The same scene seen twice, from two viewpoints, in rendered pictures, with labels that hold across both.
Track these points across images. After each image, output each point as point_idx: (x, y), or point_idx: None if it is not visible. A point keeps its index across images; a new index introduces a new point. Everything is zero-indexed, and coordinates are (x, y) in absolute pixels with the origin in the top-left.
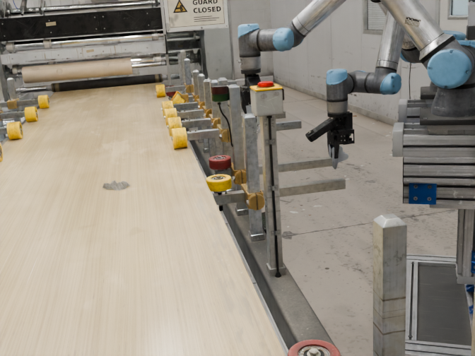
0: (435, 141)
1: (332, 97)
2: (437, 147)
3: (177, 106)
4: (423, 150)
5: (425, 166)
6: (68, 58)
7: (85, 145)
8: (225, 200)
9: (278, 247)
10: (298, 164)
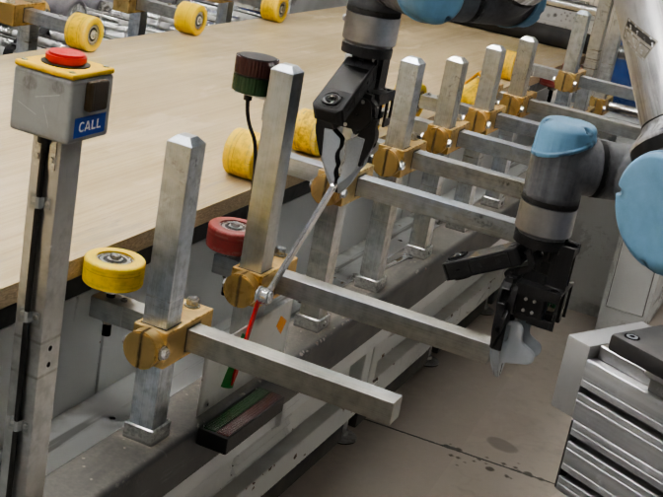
0: (655, 417)
1: (528, 187)
2: (653, 438)
3: (426, 100)
4: (622, 425)
5: (613, 472)
6: None
7: (132, 103)
8: (110, 317)
9: (19, 462)
10: (403, 322)
